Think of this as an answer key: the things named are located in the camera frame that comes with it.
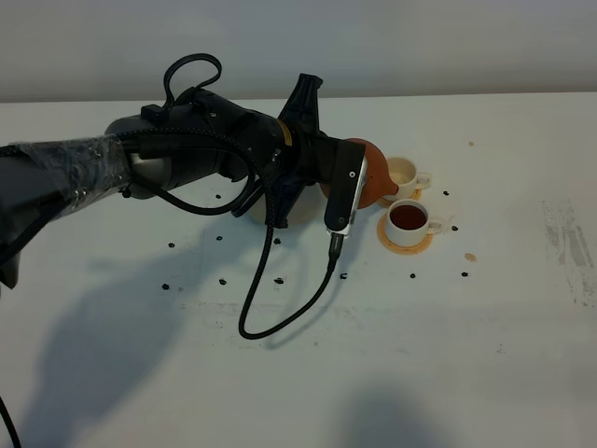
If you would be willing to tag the white teacup near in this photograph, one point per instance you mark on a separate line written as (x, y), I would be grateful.
(408, 223)

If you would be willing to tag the wooden coaster near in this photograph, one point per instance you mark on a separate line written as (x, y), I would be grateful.
(398, 249)

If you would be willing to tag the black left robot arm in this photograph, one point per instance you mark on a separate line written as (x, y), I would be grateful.
(164, 147)

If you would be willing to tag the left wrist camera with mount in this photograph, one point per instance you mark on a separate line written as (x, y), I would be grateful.
(341, 166)

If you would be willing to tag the white teacup far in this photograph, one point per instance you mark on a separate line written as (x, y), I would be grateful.
(408, 177)

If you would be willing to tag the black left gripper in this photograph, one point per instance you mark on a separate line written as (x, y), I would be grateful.
(307, 159)

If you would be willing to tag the beige round teapot saucer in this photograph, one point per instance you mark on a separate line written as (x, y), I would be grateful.
(305, 208)

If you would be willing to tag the white teacup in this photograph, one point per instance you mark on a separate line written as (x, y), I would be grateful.
(408, 223)
(408, 177)

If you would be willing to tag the brown clay teapot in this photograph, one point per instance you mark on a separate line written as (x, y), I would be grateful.
(377, 181)

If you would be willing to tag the wooden coaster far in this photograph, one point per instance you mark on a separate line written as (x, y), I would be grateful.
(386, 201)

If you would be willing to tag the wooden coaster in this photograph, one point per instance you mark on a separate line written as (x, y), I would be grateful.
(386, 201)
(398, 249)

